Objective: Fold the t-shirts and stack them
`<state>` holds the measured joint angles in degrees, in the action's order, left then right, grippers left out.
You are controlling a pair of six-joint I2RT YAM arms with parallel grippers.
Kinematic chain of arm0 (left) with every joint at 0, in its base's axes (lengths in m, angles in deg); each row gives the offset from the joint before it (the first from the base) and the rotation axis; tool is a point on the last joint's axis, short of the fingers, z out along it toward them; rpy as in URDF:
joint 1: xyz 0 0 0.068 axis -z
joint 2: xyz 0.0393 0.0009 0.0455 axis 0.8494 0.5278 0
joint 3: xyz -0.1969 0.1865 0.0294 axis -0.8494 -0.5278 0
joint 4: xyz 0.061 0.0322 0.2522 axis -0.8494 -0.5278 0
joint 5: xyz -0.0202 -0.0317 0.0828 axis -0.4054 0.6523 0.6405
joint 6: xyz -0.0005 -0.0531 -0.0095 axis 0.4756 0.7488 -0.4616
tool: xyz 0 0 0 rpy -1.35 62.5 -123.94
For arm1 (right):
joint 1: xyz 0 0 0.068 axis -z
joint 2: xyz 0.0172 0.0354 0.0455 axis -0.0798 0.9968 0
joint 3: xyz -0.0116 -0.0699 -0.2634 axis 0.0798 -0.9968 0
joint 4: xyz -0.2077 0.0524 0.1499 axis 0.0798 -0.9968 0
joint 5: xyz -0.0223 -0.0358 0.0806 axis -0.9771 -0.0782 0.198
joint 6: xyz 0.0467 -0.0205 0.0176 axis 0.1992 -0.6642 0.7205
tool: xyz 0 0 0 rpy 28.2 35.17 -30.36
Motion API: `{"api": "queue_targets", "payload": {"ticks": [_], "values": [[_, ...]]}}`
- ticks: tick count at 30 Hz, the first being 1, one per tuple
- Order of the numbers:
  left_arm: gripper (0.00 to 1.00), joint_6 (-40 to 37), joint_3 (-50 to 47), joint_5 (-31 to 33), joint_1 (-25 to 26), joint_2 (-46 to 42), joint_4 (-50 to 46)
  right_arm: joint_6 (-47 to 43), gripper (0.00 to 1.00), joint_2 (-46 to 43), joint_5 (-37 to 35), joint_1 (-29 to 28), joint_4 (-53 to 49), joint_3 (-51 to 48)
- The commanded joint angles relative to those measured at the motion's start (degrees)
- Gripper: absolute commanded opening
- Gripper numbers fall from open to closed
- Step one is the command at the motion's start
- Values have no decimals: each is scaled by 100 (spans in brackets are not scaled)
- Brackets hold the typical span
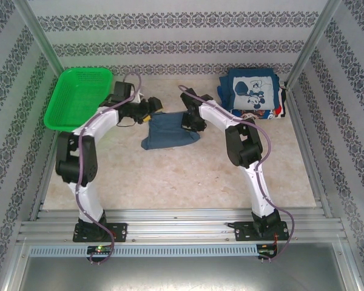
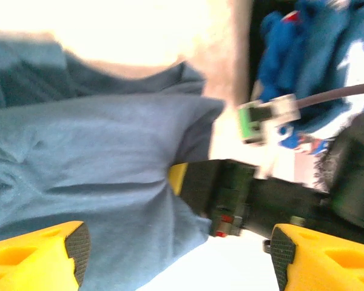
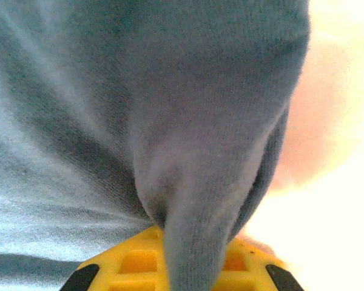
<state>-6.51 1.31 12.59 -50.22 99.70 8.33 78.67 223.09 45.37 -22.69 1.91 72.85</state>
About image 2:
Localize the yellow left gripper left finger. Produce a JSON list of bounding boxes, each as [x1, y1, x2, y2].
[[0, 220, 92, 291]]

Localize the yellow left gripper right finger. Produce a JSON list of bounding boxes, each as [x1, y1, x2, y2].
[[269, 223, 364, 291]]

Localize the plain slate blue t-shirt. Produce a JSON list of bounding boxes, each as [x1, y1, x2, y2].
[[0, 28, 226, 291]]

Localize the folded white red blue t-shirt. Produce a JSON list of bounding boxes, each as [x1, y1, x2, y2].
[[274, 122, 336, 157]]

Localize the folded bright blue t-shirt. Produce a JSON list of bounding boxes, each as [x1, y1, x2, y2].
[[256, 10, 310, 102]]

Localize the folded blue cartoon print t-shirt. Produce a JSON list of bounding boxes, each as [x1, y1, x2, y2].
[[291, 0, 364, 134]]

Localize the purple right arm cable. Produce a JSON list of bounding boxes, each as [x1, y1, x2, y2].
[[237, 81, 364, 146]]

